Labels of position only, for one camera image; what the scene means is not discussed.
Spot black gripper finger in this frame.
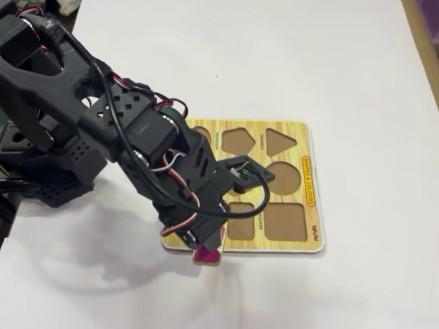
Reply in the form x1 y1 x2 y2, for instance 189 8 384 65
201 223 226 254

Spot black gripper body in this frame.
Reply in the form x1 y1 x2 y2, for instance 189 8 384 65
152 130 230 247

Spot pink rectangle piece yellow pin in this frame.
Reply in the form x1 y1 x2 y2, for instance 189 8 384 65
191 226 228 267

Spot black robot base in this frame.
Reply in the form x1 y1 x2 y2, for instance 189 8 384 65
0 123 109 209

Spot wooden shape puzzle board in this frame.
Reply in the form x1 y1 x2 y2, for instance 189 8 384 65
161 118 326 255

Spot purple object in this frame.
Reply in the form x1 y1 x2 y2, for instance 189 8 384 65
414 0 439 54

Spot red white servo wire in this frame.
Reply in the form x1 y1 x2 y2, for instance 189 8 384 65
159 150 229 239

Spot black camera cable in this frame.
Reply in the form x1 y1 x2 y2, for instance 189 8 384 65
92 60 272 220

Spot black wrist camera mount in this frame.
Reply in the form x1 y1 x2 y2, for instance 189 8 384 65
215 154 277 195

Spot thick black power cable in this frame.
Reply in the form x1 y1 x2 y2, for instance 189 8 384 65
0 177 42 195

